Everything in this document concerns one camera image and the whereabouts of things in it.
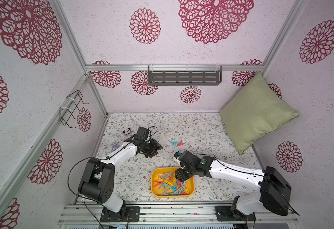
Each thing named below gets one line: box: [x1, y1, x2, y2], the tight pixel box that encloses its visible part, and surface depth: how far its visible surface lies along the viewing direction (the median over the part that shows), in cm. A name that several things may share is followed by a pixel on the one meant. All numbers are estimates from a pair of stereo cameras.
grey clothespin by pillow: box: [158, 172, 172, 180], surface depth 87 cm
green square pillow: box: [219, 72, 300, 156], surface depth 88 cm
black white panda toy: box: [122, 127, 132, 135], surface depth 108 cm
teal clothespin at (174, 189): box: [170, 179, 179, 196], surface depth 83 cm
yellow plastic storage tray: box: [150, 166, 196, 198], surface depth 83 cm
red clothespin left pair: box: [153, 180, 164, 188], surface depth 85 cm
